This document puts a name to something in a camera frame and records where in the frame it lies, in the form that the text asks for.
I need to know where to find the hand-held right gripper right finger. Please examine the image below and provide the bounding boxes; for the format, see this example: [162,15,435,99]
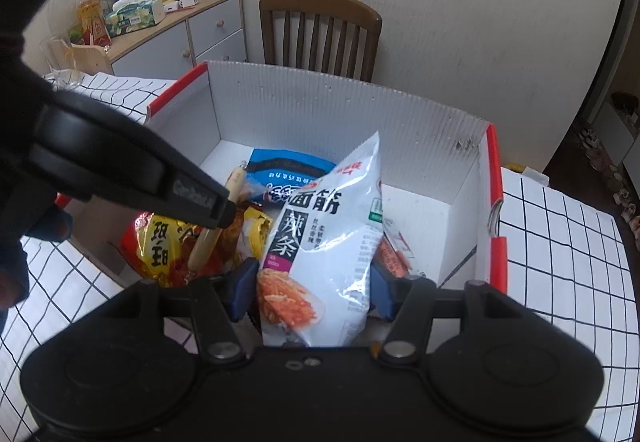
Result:
[369,261,532,365]

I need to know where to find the light wooden chair back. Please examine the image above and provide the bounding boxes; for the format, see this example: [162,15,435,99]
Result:
[69,42,114,74]

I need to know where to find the dark wooden chair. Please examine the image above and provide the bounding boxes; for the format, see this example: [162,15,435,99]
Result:
[258,0,384,84]

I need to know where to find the small yellow snack packet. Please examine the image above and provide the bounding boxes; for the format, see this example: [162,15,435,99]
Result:
[242,206,274,259]

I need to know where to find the white spicy strip packet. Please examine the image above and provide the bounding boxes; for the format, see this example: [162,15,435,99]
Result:
[256,131,385,348]

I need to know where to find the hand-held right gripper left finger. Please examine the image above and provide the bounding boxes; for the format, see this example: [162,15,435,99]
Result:
[114,257,259,365]

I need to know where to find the row of shoes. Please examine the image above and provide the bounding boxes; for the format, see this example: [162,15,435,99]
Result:
[579,121,640,234]

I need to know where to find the green tissue pack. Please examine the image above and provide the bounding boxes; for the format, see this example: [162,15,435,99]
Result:
[104,0,166,38]

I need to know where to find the wooden side cabinet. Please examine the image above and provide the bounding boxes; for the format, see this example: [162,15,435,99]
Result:
[107,0,249,78]

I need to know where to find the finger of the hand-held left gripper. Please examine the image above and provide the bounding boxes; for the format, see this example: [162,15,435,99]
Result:
[149,142,237,229]

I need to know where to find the sausage stick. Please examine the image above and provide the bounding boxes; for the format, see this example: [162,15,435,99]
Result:
[187,161,250,281]

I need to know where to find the checkered tablecloth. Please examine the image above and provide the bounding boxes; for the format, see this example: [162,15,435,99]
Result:
[0,70,632,442]

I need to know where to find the blue snack packet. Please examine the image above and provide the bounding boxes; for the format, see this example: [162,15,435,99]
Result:
[247,147,339,204]

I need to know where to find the orange juice bottle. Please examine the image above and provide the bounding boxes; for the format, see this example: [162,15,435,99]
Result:
[75,0,112,48]

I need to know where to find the red yellow chip packet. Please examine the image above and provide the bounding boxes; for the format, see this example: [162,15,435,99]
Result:
[121,209,242,291]

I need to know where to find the clear glass pitcher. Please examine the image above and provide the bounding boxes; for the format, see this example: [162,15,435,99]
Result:
[39,35,84,89]

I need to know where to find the red cardboard box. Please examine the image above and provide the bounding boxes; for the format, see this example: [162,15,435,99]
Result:
[54,60,507,294]

